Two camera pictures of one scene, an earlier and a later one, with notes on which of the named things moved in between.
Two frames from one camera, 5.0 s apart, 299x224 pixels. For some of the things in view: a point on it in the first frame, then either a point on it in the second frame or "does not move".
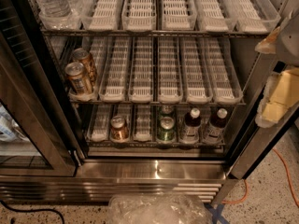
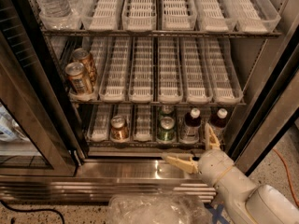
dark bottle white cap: (192, 123) does not move
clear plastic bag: (157, 208) does not move
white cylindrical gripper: (289, 46) -> (214, 167)
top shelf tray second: (106, 7) does not move
